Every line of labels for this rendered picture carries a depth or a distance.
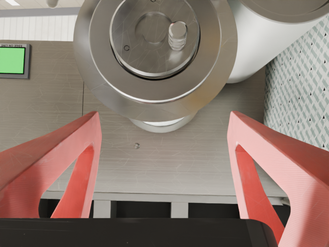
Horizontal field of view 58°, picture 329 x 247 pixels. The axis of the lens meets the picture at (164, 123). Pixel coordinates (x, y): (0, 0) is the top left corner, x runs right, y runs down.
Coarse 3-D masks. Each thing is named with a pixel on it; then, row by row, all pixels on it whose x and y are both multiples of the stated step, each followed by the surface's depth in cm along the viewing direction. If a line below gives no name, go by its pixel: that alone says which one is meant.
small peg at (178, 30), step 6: (174, 24) 22; (180, 24) 22; (174, 30) 22; (180, 30) 22; (186, 30) 22; (174, 36) 22; (180, 36) 22; (186, 36) 22; (168, 42) 24; (174, 42) 23; (180, 42) 22; (174, 48) 24; (180, 48) 24
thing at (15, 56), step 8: (0, 48) 59; (8, 48) 59; (16, 48) 59; (0, 56) 59; (8, 56) 59; (16, 56) 59; (0, 64) 59; (8, 64) 59; (16, 64) 59; (0, 72) 59; (8, 72) 59; (16, 72) 59
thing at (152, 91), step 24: (120, 0) 26; (192, 0) 26; (96, 24) 26; (216, 24) 26; (96, 48) 26; (216, 48) 25; (120, 72) 25; (192, 72) 25; (144, 96) 25; (168, 96) 25
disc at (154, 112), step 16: (96, 0) 27; (224, 0) 27; (80, 16) 27; (224, 16) 27; (80, 32) 27; (224, 32) 27; (80, 48) 26; (224, 48) 26; (80, 64) 26; (224, 64) 26; (96, 80) 26; (208, 80) 26; (224, 80) 26; (96, 96) 26; (112, 96) 26; (192, 96) 26; (208, 96) 26; (128, 112) 26; (144, 112) 26; (160, 112) 26; (176, 112) 26; (192, 112) 26
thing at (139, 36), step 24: (144, 0) 25; (168, 0) 25; (120, 24) 25; (144, 24) 25; (168, 24) 25; (192, 24) 25; (120, 48) 24; (144, 48) 24; (168, 48) 24; (192, 48) 24; (144, 72) 24; (168, 72) 24
